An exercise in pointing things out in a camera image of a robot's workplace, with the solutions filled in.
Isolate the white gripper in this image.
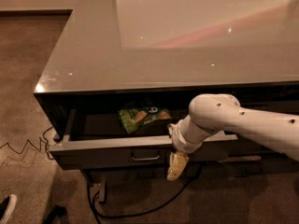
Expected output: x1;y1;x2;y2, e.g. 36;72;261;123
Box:
167;119;203;181

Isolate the drawer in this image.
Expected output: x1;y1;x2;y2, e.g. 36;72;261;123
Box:
241;101;299;114
50;107;239;171

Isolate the thick black cable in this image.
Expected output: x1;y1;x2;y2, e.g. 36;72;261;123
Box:
86;168;204;224

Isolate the green snack bag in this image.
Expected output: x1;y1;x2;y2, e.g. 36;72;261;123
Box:
118;106;172;133

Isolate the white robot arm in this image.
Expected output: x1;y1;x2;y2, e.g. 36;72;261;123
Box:
167;94;299;181

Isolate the thin black wire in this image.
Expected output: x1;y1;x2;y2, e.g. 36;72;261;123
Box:
0;126;64;162

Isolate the black and white shoe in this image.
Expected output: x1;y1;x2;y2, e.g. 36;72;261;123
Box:
0;194;17;224

